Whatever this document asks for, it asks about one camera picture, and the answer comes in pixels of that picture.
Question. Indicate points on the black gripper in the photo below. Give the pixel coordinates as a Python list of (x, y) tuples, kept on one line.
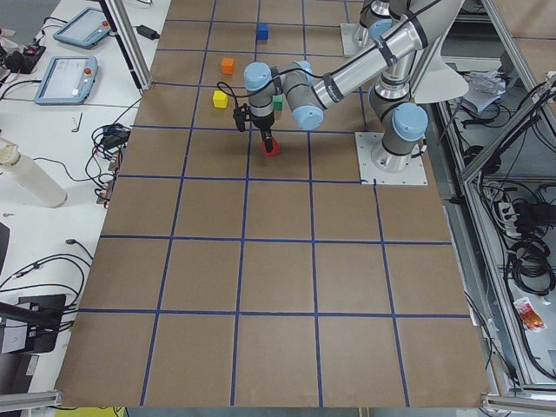
[(264, 123)]

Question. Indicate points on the red wooden block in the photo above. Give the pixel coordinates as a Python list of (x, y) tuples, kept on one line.
[(270, 147)]

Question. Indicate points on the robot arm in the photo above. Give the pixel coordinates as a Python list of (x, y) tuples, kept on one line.
[(374, 20), (393, 59)]

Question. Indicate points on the green wooden block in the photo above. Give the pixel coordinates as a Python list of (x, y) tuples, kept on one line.
[(277, 102)]

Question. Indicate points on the yellow wooden block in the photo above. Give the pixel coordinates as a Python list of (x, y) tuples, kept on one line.
[(220, 99)]

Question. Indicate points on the orange wooden block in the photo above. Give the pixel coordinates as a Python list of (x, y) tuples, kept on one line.
[(228, 66)]

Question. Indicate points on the blue wooden block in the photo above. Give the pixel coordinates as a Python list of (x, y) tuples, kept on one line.
[(262, 32)]

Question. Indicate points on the black power adapter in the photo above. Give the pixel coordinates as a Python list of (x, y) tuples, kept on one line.
[(147, 32)]

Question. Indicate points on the hex key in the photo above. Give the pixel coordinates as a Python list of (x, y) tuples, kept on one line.
[(77, 123)]

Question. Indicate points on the near teach pendant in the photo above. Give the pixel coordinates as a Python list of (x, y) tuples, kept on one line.
[(68, 80)]

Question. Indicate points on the teach pendant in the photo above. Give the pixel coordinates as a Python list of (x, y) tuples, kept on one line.
[(68, 80), (85, 30)]

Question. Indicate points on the far teach pendant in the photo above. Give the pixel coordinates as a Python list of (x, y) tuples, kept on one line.
[(85, 30)]

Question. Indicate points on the white cylinder bottle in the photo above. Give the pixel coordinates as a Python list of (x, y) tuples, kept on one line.
[(24, 171)]

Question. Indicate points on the black monitor stand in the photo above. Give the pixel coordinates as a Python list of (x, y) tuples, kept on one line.
[(31, 325)]

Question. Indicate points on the red snack packet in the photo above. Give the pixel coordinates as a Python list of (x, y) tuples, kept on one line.
[(528, 315)]

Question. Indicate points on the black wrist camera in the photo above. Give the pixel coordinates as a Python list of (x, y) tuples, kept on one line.
[(241, 115)]

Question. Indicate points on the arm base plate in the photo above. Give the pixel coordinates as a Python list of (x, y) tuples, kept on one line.
[(349, 39), (377, 167)]

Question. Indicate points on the aluminium frame post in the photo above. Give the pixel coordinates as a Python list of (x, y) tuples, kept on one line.
[(118, 19)]

